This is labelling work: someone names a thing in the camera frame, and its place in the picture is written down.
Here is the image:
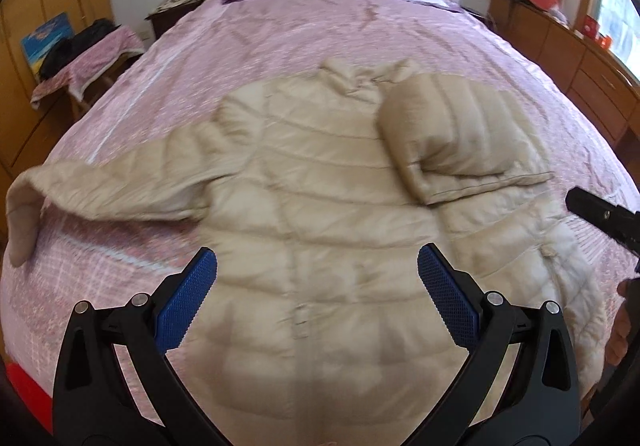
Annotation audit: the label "pink floral bedspread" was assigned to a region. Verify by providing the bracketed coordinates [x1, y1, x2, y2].
[0, 0, 640, 442]

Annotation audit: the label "wooden dresser cabinet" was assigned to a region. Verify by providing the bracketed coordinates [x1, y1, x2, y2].
[487, 0, 639, 176]

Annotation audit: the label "black clothes on chair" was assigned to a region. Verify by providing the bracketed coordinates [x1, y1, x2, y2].
[38, 18, 118, 82]

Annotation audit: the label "beige puffer down jacket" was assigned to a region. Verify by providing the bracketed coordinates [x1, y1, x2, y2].
[1, 60, 606, 445]

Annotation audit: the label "dark wooden nightstand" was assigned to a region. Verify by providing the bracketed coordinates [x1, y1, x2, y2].
[145, 0, 204, 39]

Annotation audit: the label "window with wooden frame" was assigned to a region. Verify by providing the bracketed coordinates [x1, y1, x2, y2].
[564, 0, 639, 80]

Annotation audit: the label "right hand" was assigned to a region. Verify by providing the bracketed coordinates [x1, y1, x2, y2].
[604, 279, 632, 367]

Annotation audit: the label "blue picture poster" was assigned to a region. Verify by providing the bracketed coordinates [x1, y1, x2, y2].
[21, 12, 74, 82]

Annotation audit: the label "orange wooden wardrobe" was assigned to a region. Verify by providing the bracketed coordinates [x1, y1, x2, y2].
[0, 0, 115, 237]

